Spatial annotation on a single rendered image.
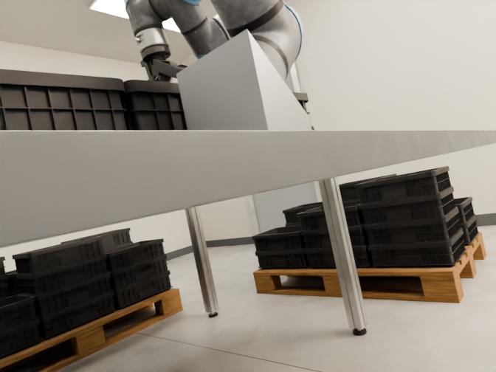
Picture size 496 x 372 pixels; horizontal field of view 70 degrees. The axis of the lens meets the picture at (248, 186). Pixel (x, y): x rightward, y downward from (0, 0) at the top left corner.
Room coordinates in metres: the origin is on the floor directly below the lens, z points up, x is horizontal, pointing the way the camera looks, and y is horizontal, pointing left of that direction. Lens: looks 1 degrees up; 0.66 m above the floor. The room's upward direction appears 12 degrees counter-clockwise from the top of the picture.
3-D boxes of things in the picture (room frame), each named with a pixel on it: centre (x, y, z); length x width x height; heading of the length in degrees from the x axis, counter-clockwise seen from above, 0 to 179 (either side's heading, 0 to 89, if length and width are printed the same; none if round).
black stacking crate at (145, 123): (0.93, 0.22, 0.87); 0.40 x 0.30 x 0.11; 43
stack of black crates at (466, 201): (2.16, -1.06, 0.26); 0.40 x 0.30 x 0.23; 48
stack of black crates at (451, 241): (1.86, -0.80, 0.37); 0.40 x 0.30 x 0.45; 48
